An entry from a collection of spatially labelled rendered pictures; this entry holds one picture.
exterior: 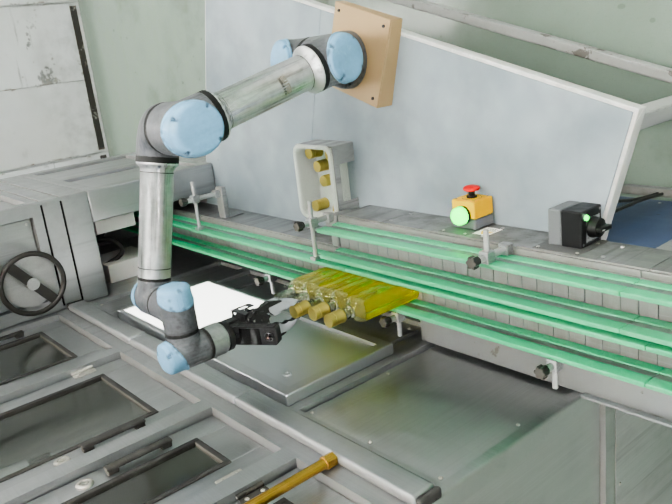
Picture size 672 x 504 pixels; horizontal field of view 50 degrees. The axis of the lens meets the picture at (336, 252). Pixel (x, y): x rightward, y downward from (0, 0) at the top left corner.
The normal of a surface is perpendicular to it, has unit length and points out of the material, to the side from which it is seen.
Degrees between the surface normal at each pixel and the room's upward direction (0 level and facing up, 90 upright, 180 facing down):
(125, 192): 90
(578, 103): 0
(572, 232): 0
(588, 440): 90
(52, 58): 90
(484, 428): 90
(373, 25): 5
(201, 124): 80
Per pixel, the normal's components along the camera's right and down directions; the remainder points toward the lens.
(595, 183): -0.75, 0.27
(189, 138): 0.51, 0.21
